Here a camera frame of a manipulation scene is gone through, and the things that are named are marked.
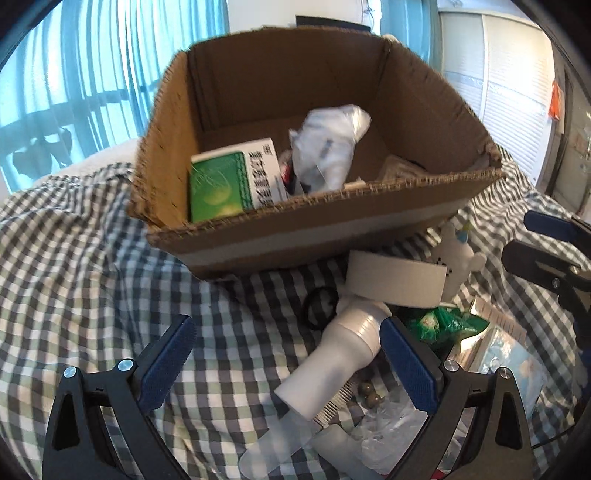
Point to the clear plastic bag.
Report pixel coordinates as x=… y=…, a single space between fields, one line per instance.
x=392 y=434
x=328 y=147

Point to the green snack packet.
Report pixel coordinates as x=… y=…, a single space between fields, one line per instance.
x=438 y=323

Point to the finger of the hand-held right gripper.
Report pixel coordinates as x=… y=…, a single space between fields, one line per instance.
x=531 y=261
x=549 y=224

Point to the narrow teal curtain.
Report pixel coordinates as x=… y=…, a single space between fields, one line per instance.
x=406 y=21

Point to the white louvered wardrobe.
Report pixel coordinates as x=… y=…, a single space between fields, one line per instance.
x=498 y=92

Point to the white bear figurine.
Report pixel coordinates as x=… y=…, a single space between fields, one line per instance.
x=457 y=258

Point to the green white medicine box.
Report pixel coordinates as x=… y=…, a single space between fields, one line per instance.
x=221 y=184

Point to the light blue white packet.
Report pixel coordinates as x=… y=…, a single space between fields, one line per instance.
x=512 y=364

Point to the white plastic nozzle bottle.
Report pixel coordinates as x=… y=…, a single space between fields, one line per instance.
x=332 y=369

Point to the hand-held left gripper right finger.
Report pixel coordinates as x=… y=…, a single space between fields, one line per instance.
x=406 y=364

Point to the white tape roll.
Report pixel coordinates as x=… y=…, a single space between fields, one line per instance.
x=392 y=279

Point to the orange hanging tag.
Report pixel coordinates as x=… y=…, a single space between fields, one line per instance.
x=557 y=99

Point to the brown cardboard box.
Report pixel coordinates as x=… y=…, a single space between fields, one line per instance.
x=277 y=83

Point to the fine tooth comb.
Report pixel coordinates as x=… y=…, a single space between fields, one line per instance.
x=337 y=410

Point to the wide teal window curtain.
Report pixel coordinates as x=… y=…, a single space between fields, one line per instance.
x=92 y=83

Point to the small white cylinder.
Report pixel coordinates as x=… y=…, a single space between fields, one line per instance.
x=339 y=443

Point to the grey white checked blanket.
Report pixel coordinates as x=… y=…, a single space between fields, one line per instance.
x=92 y=277

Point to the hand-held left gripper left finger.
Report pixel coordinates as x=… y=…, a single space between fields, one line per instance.
x=168 y=360

